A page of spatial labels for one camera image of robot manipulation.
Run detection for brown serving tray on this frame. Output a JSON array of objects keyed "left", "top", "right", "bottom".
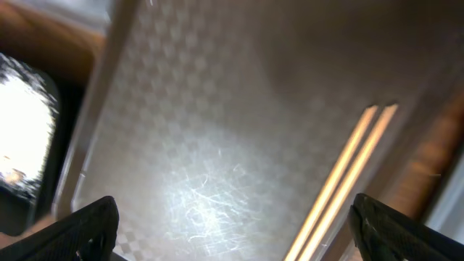
[{"left": 53, "top": 0, "right": 463, "bottom": 260}]

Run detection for grey dishwasher rack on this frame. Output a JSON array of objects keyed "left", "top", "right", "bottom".
[{"left": 424, "top": 146, "right": 463, "bottom": 244}]

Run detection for wooden chopstick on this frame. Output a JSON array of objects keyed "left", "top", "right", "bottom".
[
  {"left": 296, "top": 104, "right": 398, "bottom": 261},
  {"left": 283, "top": 106, "right": 378, "bottom": 261}
]

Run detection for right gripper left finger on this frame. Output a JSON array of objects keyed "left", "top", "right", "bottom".
[{"left": 1, "top": 196, "right": 119, "bottom": 261}]

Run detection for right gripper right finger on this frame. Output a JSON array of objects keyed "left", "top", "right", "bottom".
[{"left": 348, "top": 193, "right": 463, "bottom": 261}]

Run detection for rice food scraps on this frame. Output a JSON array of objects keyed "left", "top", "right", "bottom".
[{"left": 1, "top": 54, "right": 60, "bottom": 200}]

